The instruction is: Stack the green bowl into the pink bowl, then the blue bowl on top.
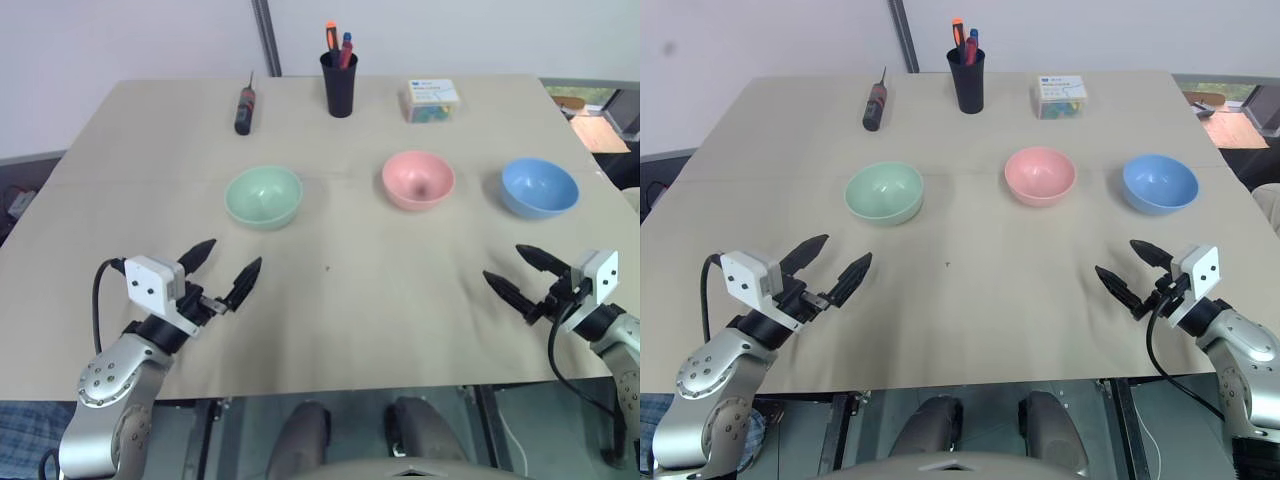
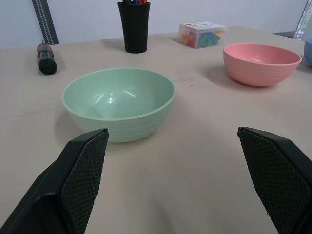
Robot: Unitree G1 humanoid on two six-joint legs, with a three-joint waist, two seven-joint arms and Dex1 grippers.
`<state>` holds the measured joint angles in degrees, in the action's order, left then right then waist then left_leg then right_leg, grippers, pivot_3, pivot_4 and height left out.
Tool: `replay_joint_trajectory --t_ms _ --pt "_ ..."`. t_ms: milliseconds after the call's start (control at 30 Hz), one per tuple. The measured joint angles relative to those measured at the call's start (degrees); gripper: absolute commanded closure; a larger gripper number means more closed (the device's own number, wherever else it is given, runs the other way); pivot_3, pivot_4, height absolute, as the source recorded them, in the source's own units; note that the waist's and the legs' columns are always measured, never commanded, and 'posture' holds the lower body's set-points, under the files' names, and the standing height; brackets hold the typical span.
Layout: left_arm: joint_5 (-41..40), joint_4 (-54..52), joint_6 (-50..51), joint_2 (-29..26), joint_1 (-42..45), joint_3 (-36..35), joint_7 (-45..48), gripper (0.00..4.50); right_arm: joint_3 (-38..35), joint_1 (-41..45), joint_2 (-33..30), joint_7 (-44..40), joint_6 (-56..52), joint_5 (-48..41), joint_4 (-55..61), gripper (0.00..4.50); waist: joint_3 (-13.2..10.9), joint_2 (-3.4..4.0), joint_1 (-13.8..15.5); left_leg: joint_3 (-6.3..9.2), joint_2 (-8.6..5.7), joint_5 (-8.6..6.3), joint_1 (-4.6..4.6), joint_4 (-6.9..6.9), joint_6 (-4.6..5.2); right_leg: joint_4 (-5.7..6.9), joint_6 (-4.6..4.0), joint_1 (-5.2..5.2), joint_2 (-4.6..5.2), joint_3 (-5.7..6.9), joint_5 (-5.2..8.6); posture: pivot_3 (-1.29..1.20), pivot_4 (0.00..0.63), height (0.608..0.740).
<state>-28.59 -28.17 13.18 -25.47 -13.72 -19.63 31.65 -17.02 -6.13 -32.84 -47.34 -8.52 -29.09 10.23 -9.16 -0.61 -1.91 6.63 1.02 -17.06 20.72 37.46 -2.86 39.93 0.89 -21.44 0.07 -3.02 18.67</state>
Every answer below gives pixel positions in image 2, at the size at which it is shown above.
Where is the blue plastic bowl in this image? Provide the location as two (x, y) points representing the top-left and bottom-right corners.
(304, 37), (312, 68)

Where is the clear box of coloured pieces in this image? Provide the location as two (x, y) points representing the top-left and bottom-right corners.
(178, 21), (228, 49)

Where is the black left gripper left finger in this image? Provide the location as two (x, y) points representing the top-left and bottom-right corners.
(0, 128), (109, 234)

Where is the black pen cup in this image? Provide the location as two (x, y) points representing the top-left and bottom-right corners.
(117, 1), (152, 54)

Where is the black and red marker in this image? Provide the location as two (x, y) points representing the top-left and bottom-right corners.
(37, 40), (58, 76)

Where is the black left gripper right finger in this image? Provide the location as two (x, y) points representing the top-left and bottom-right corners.
(237, 126), (312, 234)

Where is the grey perforated metal strip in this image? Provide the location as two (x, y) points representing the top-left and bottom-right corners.
(32, 0), (59, 45)

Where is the red plastic bowl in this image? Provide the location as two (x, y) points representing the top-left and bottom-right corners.
(223, 43), (303, 87)

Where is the green plastic bowl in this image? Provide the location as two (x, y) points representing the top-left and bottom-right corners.
(61, 67), (176, 143)

